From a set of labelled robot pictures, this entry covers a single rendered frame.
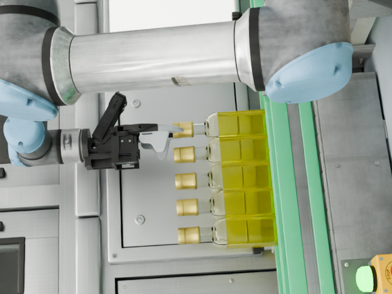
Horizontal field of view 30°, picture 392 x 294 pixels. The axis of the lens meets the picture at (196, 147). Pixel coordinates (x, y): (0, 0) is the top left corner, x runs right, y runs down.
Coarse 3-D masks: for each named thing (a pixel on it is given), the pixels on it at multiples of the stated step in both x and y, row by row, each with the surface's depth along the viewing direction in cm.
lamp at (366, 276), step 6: (360, 270) 126; (366, 270) 125; (372, 270) 125; (360, 276) 125; (366, 276) 124; (372, 276) 124; (360, 282) 125; (366, 282) 124; (372, 282) 124; (360, 288) 125; (366, 288) 125; (372, 288) 125
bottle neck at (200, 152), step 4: (196, 148) 154; (200, 148) 154; (204, 148) 154; (196, 152) 153; (200, 152) 153; (204, 152) 153; (196, 156) 153; (200, 156) 153; (204, 156) 153; (196, 160) 154
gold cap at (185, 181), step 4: (176, 176) 151; (180, 176) 151; (184, 176) 151; (188, 176) 151; (192, 176) 151; (176, 180) 151; (180, 180) 151; (184, 180) 151; (188, 180) 151; (192, 180) 151; (196, 180) 151; (176, 184) 151; (180, 184) 151; (184, 184) 151; (188, 184) 151; (192, 184) 151; (196, 184) 151; (176, 188) 152; (180, 188) 152; (184, 188) 152; (188, 188) 152; (192, 188) 152; (196, 188) 152
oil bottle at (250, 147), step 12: (216, 144) 152; (228, 144) 152; (240, 144) 152; (252, 144) 152; (264, 144) 152; (216, 156) 151; (228, 156) 151; (240, 156) 151; (252, 156) 151; (264, 156) 151
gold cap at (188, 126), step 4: (172, 124) 156; (176, 124) 156; (180, 124) 155; (184, 124) 155; (188, 124) 155; (192, 124) 155; (184, 128) 155; (188, 128) 155; (192, 128) 155; (176, 132) 155; (180, 132) 155; (184, 132) 155; (188, 132) 155; (192, 132) 155; (176, 136) 156; (180, 136) 156; (184, 136) 156; (188, 136) 156; (192, 136) 156
